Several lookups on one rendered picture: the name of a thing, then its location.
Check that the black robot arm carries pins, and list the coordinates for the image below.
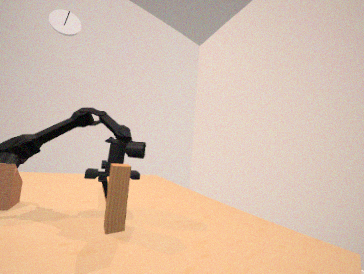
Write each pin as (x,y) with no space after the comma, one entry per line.
(17,150)

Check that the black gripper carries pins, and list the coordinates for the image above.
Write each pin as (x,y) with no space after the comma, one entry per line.
(92,173)

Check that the brown wooden post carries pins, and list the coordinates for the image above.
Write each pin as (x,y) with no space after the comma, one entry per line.
(117,197)

